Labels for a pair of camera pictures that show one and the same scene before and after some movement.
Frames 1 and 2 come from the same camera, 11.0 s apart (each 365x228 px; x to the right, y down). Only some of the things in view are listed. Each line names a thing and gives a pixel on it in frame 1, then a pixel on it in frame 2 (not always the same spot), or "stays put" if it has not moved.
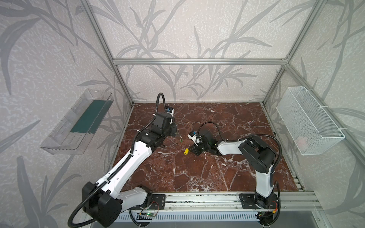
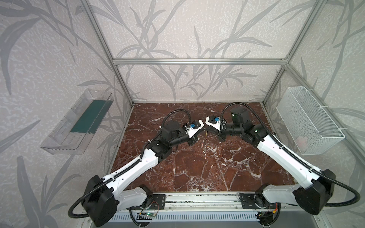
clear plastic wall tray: x=75 y=128 stays put
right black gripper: x=198 y=146 → x=215 y=130
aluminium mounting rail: x=308 y=201 stays put
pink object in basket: x=301 y=141 stays put
